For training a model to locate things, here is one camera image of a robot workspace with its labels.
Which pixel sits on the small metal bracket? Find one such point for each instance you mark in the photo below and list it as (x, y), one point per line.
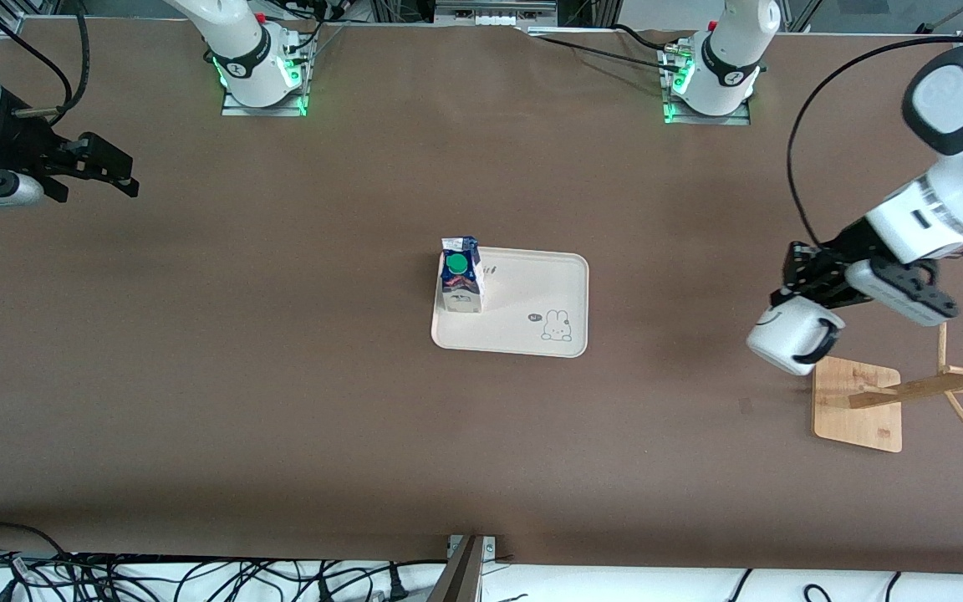
(490, 548)

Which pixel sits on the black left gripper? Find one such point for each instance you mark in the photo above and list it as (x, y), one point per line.
(834, 253)

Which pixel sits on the black power plug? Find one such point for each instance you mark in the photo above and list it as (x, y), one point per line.
(398, 585)

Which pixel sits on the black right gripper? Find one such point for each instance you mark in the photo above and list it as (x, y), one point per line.
(9, 144)

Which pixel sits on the aluminium profile strut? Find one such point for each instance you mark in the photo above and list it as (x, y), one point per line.
(461, 577)

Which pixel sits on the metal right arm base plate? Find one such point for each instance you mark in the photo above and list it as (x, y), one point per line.
(281, 109)

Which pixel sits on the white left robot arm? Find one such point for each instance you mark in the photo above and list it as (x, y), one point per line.
(958, 92)

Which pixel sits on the blue white milk carton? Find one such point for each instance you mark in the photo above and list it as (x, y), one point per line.
(458, 288)

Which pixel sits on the grey equipment box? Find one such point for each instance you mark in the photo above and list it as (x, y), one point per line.
(494, 12)

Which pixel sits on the wooden mug stand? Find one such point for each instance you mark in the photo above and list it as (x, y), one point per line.
(858, 418)

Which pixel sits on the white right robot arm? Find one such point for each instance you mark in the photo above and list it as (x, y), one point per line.
(239, 42)

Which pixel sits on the white smiley face mug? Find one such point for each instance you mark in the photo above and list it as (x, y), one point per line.
(782, 339)

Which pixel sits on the white rabbit print tray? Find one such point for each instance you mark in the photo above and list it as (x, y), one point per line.
(523, 293)

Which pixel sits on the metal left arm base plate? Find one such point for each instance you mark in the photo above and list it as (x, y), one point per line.
(724, 119)

